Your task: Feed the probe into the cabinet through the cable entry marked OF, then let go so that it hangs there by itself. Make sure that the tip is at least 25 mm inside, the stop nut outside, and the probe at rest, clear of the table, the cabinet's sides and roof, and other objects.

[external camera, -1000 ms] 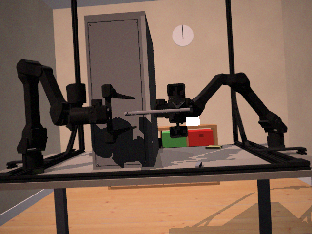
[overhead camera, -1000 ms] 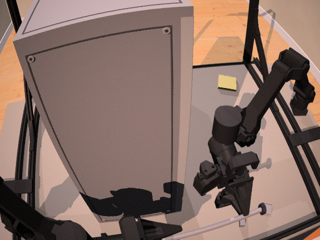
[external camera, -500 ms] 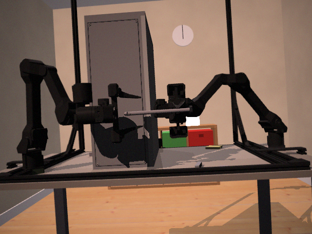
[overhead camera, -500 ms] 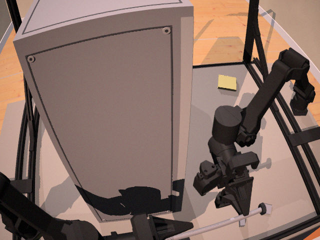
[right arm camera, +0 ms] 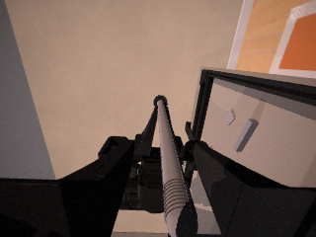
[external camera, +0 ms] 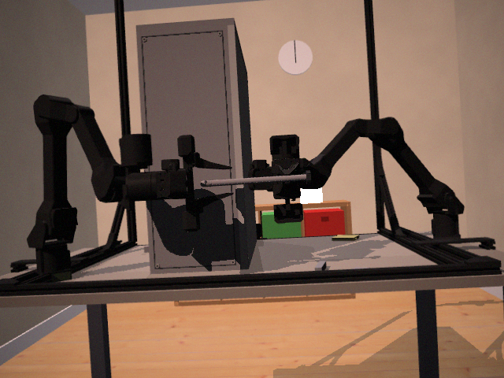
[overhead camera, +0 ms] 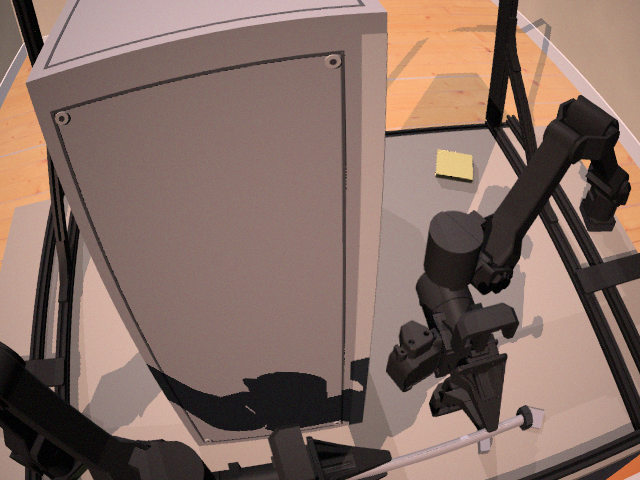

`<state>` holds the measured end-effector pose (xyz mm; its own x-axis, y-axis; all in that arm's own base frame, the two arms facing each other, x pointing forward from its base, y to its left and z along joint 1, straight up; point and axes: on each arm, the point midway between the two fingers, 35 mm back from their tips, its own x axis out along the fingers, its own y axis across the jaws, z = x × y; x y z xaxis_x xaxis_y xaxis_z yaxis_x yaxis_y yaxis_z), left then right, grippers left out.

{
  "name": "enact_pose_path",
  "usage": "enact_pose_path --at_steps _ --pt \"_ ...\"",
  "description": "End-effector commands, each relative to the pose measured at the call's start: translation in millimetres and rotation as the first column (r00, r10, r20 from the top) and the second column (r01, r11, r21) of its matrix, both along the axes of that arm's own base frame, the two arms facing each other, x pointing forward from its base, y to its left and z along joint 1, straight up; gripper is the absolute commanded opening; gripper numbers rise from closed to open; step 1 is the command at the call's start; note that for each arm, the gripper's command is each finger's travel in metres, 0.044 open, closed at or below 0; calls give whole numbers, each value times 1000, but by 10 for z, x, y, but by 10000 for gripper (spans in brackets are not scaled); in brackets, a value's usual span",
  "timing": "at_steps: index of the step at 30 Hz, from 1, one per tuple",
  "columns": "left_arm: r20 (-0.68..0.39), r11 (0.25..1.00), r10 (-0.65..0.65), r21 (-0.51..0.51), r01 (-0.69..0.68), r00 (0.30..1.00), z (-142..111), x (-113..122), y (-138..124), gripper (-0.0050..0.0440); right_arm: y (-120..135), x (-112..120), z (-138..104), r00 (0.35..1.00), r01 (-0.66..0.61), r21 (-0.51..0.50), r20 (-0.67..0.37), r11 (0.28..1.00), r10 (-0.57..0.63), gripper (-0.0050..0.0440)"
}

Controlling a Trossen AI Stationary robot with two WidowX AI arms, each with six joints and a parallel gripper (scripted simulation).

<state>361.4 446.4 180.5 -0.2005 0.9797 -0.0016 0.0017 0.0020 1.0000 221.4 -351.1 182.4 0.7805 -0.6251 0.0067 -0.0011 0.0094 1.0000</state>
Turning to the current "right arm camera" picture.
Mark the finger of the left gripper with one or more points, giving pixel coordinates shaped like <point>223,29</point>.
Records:
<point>179,143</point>
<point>143,147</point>

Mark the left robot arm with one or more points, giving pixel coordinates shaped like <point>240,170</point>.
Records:
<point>149,190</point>

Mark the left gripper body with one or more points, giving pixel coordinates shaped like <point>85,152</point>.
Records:
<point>152,163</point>

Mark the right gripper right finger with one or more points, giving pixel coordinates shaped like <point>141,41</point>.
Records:
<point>248,204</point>

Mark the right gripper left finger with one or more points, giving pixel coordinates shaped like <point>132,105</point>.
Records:
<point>85,203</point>

